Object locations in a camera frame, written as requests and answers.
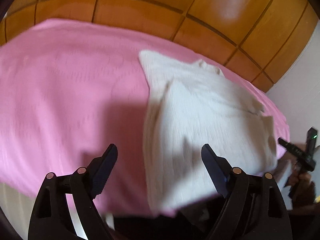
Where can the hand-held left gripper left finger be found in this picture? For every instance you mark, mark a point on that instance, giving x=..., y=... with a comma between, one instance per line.
x=103, y=170

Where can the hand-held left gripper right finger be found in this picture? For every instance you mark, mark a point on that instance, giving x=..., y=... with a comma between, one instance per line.
x=215, y=172

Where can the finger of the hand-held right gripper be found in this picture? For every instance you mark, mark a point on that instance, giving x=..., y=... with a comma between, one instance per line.
x=292, y=150

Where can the white knitted sweater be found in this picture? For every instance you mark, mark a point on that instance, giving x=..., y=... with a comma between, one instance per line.
x=200, y=120

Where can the person's right hand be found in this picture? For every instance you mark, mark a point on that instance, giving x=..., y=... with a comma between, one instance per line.
x=306, y=190

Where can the pink blanket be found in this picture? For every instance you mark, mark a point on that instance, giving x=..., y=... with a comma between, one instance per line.
x=62, y=92

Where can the wooden wardrobe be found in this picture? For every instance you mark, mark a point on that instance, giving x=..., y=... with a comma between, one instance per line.
x=150, y=10

